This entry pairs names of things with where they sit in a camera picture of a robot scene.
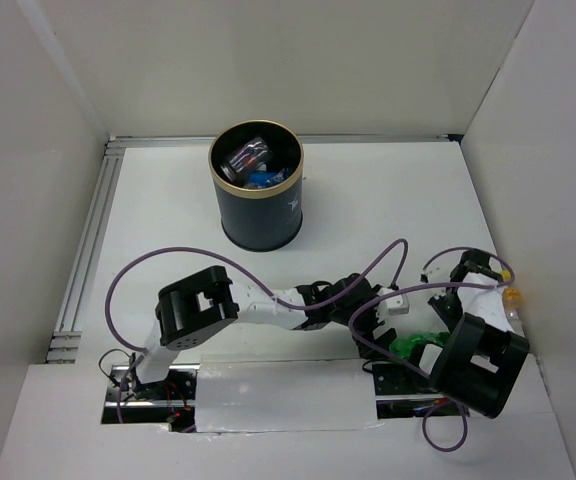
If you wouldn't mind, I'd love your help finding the silver tape sheet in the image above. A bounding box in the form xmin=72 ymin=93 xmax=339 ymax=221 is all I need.
xmin=195 ymin=359 xmax=378 ymax=433

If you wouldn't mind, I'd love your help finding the green bottle near right base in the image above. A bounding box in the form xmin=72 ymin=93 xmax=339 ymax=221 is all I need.
xmin=389 ymin=332 xmax=450 ymax=360

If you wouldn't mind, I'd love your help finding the dark blue cylindrical bin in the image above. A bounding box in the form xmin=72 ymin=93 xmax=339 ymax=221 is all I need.
xmin=208 ymin=120 xmax=304 ymax=252

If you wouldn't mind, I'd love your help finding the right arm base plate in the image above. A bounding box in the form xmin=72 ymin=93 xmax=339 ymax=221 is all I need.
xmin=362 ymin=361 xmax=445 ymax=420

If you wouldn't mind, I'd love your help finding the clear bottle blue label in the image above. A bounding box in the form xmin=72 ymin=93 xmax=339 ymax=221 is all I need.
xmin=244 ymin=168 xmax=292 ymax=190

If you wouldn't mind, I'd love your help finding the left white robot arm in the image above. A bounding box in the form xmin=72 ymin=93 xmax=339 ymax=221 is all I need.
xmin=129 ymin=266 xmax=392 ymax=399

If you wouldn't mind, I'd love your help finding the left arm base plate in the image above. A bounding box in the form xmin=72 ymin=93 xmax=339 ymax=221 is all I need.
xmin=121 ymin=366 xmax=198 ymax=433

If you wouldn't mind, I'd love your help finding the clear wide-mouth plastic jar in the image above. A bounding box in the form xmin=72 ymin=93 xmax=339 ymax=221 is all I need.
xmin=221 ymin=136 xmax=273 ymax=184

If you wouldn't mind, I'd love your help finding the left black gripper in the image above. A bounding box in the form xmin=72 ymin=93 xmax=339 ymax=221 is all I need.
xmin=330 ymin=285 xmax=396 ymax=359

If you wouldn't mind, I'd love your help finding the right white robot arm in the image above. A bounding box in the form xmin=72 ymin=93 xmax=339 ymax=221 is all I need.
xmin=404 ymin=247 xmax=530 ymax=418

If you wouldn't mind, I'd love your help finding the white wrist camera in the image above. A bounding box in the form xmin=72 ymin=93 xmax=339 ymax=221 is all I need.
xmin=377 ymin=294 xmax=410 ymax=319
xmin=420 ymin=266 xmax=449 ymax=284

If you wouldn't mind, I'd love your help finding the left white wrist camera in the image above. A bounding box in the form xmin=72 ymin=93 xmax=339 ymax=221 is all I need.
xmin=377 ymin=294 xmax=410 ymax=319

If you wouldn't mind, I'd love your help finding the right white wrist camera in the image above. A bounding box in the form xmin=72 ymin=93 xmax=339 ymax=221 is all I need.
xmin=420 ymin=266 xmax=449 ymax=284

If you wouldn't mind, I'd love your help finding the small bottle yellow cap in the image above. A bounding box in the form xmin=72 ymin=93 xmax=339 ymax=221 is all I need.
xmin=502 ymin=286 xmax=524 ymax=323

